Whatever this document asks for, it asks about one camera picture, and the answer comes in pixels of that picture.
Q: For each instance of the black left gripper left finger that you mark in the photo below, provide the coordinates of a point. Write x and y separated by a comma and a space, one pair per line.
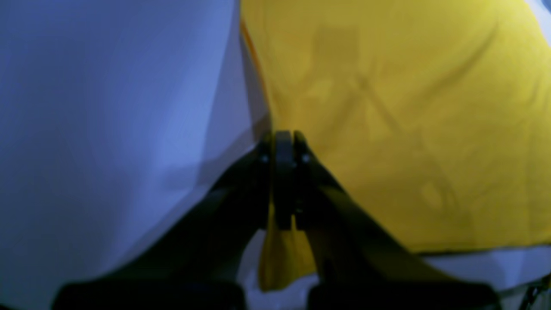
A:
194, 265

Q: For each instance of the yellow T-shirt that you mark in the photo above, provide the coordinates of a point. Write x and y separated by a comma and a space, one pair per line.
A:
433, 114

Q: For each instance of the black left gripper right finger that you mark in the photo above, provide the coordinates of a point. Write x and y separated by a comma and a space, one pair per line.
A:
359, 265

